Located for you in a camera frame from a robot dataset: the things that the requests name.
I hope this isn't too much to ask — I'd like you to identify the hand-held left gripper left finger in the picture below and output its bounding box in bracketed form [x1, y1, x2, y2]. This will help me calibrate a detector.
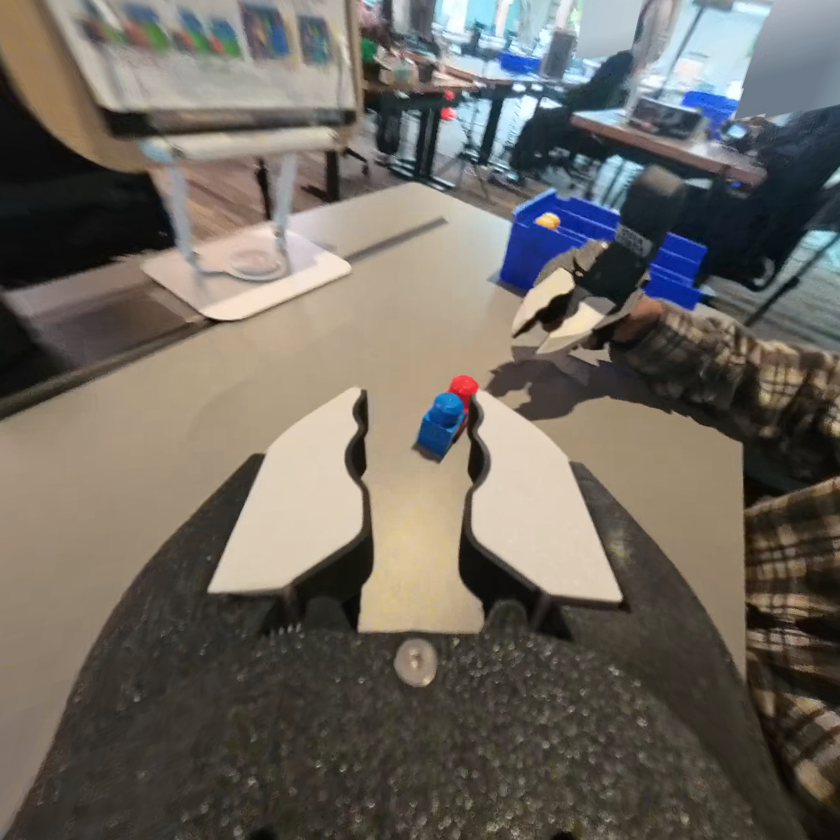
[207, 386, 375, 611]

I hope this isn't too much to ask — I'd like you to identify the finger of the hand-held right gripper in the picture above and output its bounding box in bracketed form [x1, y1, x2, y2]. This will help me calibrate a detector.
[511, 268, 580, 339]
[535, 308, 608, 357]

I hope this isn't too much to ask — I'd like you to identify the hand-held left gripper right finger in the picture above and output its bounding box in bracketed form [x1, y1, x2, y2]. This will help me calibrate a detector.
[458, 390, 624, 608]

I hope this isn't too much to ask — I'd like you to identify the red one-stud toy block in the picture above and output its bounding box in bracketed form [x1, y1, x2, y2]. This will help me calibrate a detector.
[448, 374, 481, 437]

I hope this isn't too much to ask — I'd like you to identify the blue one-stud toy block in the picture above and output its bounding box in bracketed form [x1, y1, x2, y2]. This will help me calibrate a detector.
[416, 392, 468, 463]

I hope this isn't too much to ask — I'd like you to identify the person's right forearm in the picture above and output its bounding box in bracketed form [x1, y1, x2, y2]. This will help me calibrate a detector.
[610, 305, 840, 483]

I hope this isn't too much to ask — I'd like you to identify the person's right hand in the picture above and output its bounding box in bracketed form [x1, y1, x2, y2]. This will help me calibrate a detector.
[604, 297, 665, 349]

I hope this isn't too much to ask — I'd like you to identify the wooden office desk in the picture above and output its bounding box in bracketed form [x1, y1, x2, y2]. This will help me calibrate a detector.
[361, 62, 526, 191]
[570, 108, 767, 188]

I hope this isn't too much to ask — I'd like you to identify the black equipment box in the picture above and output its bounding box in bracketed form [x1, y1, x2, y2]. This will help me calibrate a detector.
[633, 98, 703, 139]

